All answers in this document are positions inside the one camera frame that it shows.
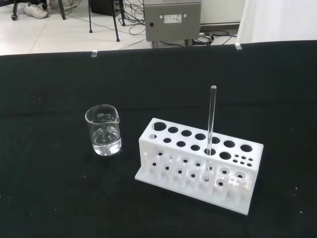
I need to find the white test tube rack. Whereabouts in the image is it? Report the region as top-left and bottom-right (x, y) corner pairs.
(134, 117), (264, 216)

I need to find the clear glass beaker with water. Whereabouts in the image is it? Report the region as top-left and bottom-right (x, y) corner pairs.
(85, 104), (122, 157)

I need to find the grey metal cabinet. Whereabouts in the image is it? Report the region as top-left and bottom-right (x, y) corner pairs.
(143, 0), (202, 48)

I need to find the black bench cloth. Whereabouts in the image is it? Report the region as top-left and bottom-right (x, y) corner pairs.
(0, 39), (317, 238)

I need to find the black tripod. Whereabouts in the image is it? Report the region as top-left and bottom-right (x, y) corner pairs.
(88, 0), (121, 42)

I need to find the white panel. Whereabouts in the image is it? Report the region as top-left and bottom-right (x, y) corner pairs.
(237, 0), (317, 45)

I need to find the person's foot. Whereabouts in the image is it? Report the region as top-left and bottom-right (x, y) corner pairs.
(23, 3), (49, 19)

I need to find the black chair base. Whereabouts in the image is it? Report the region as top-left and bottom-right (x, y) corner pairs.
(9, 0), (48, 21)

